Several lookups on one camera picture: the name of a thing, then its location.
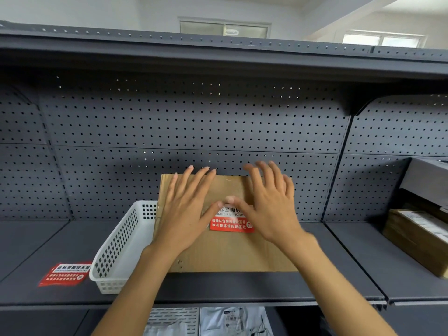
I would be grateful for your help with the person's right little finger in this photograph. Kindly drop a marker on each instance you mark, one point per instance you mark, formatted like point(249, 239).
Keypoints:
point(290, 192)

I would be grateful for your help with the person's right forearm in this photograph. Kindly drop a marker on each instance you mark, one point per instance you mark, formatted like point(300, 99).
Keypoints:
point(336, 286)

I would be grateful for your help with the red sticker with white print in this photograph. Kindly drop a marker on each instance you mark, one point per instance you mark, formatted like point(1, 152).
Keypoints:
point(64, 274)

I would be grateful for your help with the white framed window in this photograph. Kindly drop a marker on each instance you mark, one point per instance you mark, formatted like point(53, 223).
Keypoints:
point(383, 40)

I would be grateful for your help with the grey cardboard box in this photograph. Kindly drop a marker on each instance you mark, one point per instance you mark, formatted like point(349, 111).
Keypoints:
point(428, 178)

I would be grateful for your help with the person's right middle finger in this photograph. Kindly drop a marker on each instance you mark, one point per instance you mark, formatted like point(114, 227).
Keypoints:
point(267, 181)

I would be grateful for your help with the person's left hand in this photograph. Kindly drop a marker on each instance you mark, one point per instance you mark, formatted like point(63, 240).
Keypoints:
point(182, 216)

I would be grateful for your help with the white perforated plastic basket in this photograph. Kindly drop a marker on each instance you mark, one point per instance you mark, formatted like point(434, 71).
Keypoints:
point(119, 241)

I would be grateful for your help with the person's left thumb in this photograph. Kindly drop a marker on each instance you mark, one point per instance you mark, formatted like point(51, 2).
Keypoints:
point(211, 214)

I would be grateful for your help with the brown cardboard box white label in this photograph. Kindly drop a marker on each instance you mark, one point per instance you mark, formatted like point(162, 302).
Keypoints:
point(416, 237)

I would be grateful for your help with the white plastic packet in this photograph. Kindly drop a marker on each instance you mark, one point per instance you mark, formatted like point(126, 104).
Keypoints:
point(234, 321)

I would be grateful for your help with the dark grey metal shelving unit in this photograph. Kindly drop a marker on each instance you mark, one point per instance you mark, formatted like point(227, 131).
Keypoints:
point(175, 111)

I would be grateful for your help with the red label on cardboard box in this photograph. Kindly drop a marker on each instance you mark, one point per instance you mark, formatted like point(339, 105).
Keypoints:
point(227, 225)

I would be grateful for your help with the person's left little finger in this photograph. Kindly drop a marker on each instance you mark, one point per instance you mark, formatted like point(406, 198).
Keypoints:
point(171, 191)

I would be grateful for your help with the person's left middle finger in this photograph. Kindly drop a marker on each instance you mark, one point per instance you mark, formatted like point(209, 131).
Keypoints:
point(196, 186)

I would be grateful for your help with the sliding glass window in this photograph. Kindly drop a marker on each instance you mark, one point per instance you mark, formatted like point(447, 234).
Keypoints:
point(224, 29)

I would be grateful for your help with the person's left forearm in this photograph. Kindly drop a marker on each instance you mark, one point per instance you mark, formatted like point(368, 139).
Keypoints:
point(136, 293)

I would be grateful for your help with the person's right thumb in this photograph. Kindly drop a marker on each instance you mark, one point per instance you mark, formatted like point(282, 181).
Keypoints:
point(241, 207)

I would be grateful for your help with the person's right hand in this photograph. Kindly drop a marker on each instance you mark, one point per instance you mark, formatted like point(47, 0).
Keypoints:
point(273, 213)

